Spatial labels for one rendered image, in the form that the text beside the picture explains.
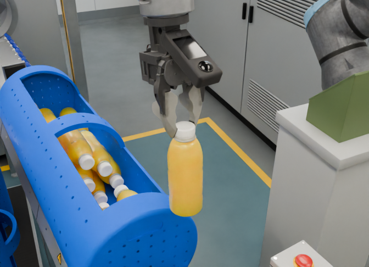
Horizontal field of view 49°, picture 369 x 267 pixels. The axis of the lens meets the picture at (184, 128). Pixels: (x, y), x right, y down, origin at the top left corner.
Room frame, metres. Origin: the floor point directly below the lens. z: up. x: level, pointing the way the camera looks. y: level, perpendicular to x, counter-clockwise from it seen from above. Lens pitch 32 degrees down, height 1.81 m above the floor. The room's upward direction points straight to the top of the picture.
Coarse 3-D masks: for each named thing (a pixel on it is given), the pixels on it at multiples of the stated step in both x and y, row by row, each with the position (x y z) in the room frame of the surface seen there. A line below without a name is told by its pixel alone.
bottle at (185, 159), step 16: (176, 144) 0.61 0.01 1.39; (192, 144) 0.61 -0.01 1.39; (176, 160) 0.60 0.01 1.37; (192, 160) 0.60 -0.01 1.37; (176, 176) 0.60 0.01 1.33; (192, 176) 0.59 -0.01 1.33; (176, 192) 0.59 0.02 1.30; (192, 192) 0.59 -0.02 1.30; (176, 208) 0.59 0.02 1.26; (192, 208) 0.59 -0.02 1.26
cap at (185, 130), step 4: (176, 124) 0.64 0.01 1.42; (180, 124) 0.64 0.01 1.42; (184, 124) 0.64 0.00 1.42; (188, 124) 0.64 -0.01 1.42; (192, 124) 0.63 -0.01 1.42; (180, 128) 0.62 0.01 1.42; (184, 128) 0.62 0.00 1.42; (188, 128) 0.62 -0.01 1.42; (192, 128) 0.62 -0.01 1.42; (176, 132) 0.62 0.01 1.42; (180, 132) 0.61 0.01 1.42; (184, 132) 0.61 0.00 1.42; (188, 132) 0.61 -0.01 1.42; (192, 132) 0.62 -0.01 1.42; (176, 136) 0.62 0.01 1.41; (180, 136) 0.61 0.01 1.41; (184, 136) 0.61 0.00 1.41; (188, 136) 0.61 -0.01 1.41; (192, 136) 0.62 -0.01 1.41
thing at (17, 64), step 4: (4, 64) 1.70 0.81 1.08; (8, 64) 1.70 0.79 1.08; (12, 64) 1.70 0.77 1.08; (16, 64) 1.71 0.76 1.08; (20, 64) 1.72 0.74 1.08; (24, 64) 1.72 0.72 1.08; (4, 68) 1.67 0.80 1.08; (8, 68) 1.68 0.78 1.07; (12, 68) 1.68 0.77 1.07; (16, 68) 1.69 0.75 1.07; (20, 68) 1.70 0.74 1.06; (4, 72) 1.68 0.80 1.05; (8, 72) 1.67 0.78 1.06; (12, 72) 1.68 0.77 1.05; (4, 76) 1.68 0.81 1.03; (8, 76) 1.67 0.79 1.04
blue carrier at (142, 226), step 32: (0, 96) 1.25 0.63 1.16; (32, 96) 1.32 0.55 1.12; (64, 96) 1.38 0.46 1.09; (32, 128) 0.98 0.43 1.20; (64, 128) 0.93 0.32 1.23; (96, 128) 0.97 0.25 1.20; (32, 160) 0.88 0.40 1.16; (64, 160) 0.80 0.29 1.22; (128, 160) 0.98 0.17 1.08; (64, 192) 0.71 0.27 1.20; (160, 192) 0.81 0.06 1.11; (64, 224) 0.64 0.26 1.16; (96, 224) 0.59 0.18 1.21; (128, 224) 0.58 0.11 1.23; (160, 224) 0.62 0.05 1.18; (192, 224) 0.66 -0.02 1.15; (64, 256) 0.61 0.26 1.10; (96, 256) 0.54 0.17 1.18; (128, 256) 0.58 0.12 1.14; (160, 256) 0.62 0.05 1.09; (192, 256) 0.66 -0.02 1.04
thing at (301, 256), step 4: (300, 256) 0.60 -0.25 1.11; (304, 256) 0.60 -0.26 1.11; (308, 256) 0.60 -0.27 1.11; (296, 260) 0.59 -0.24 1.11; (300, 260) 0.59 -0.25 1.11; (304, 260) 0.59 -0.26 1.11; (308, 260) 0.59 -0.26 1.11; (300, 264) 0.58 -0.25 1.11; (304, 264) 0.58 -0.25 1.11; (308, 264) 0.58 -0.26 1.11
